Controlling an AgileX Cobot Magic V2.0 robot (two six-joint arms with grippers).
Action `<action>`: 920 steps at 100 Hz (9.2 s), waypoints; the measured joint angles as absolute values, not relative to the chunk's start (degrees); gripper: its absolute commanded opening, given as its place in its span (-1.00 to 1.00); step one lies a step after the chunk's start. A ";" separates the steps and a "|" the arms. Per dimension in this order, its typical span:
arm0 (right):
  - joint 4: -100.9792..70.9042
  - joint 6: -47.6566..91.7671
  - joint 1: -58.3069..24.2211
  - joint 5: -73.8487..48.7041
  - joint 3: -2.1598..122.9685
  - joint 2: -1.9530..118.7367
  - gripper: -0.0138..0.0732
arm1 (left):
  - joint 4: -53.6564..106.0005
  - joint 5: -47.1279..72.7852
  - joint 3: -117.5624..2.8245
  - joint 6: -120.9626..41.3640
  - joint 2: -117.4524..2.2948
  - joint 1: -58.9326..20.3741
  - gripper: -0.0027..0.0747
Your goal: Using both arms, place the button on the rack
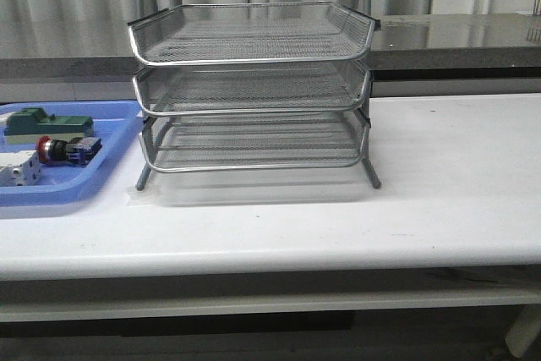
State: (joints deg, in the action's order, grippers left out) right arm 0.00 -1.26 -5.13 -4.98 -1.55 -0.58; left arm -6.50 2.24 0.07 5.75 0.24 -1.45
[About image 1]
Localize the red emergency stop button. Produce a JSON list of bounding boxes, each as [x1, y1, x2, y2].
[[36, 135, 102, 167]]

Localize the silver mesh tray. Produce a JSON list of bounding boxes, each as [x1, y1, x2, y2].
[[128, 1, 379, 67], [139, 111, 369, 173], [132, 61, 372, 117]]

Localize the silver mesh bottom tray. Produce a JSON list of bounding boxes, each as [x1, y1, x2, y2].
[[139, 111, 369, 173]]

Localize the silver mesh top tray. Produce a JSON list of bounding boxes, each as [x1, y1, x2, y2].
[[128, 1, 379, 67]]

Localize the blue plastic tray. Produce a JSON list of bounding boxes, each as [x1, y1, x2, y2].
[[1, 101, 142, 207]]

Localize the green and beige relay block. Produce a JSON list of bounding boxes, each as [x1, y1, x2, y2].
[[4, 107, 94, 145]]

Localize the white circuit breaker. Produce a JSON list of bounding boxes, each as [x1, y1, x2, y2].
[[1, 150, 41, 187]]

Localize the dark steel counter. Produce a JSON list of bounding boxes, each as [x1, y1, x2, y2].
[[1, 14, 540, 81]]

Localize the white table leg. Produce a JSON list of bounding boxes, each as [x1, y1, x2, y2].
[[505, 304, 541, 358]]

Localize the grey metal rack frame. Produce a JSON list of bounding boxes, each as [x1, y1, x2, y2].
[[133, 0, 382, 192]]

